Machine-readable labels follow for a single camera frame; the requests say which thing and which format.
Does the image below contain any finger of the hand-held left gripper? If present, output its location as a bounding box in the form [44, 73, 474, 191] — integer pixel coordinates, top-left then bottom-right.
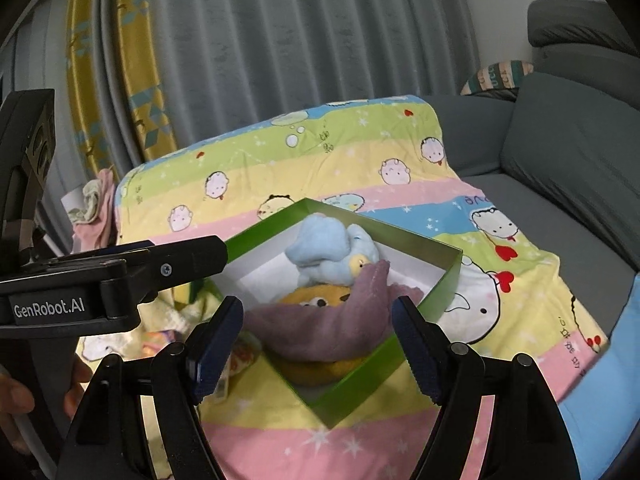
[75, 240, 157, 262]
[99, 234, 230, 322]

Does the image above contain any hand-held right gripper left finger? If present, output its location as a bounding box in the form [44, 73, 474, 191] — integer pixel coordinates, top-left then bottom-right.
[55, 296, 246, 480]

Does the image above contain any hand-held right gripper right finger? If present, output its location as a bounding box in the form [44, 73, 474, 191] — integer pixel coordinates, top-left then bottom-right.
[391, 296, 581, 480]

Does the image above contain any green cardboard box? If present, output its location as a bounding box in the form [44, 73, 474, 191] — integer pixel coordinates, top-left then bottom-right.
[220, 198, 463, 430]

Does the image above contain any purple towel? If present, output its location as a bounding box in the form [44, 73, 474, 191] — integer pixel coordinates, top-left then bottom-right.
[243, 259, 426, 363]

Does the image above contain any person's left hand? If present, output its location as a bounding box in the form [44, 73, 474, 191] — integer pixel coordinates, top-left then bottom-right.
[0, 352, 94, 428]

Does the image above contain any small colourful packet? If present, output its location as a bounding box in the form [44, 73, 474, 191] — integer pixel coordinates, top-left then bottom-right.
[215, 335, 262, 402]

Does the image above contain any pink cloth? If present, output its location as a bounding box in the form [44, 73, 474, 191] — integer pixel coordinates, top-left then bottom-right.
[70, 167, 121, 253]

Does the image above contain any pale green cloth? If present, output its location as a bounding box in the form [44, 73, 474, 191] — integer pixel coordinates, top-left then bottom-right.
[80, 180, 105, 223]

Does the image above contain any orange plush toy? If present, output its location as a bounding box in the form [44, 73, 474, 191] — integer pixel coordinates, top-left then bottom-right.
[265, 282, 376, 388]

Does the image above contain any light blue plush toy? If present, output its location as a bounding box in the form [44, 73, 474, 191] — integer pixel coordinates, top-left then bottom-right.
[285, 213, 379, 286]

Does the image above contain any yellow patterned curtain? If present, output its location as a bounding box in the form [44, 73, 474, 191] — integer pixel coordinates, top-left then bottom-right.
[65, 0, 178, 171]

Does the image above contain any grey sofa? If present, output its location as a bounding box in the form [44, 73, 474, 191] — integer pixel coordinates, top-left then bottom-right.
[420, 0, 640, 341]

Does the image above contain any printed cartoon blanket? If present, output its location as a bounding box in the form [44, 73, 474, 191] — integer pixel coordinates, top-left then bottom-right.
[75, 94, 613, 480]

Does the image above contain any grey curtain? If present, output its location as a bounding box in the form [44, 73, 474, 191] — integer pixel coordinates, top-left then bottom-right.
[95, 0, 481, 161]

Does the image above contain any patterned pillow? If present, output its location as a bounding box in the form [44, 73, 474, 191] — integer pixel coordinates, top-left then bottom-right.
[460, 60, 536, 98]

